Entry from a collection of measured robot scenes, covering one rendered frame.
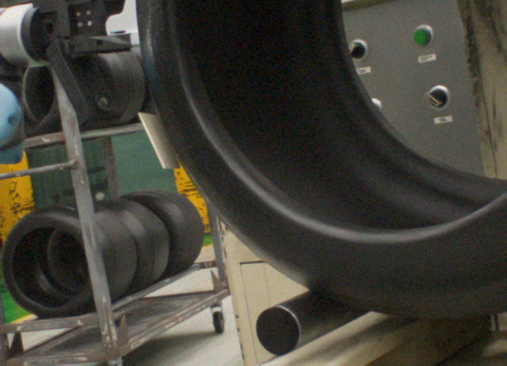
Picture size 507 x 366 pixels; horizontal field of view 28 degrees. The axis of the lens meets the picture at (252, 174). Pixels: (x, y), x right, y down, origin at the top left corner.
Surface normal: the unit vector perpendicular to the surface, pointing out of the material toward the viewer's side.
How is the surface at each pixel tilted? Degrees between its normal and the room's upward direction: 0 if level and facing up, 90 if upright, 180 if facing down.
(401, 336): 90
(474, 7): 91
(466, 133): 90
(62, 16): 90
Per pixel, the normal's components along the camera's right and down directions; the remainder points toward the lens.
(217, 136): 0.62, -0.56
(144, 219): 0.68, -0.64
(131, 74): 0.88, -0.20
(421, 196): -0.53, -0.02
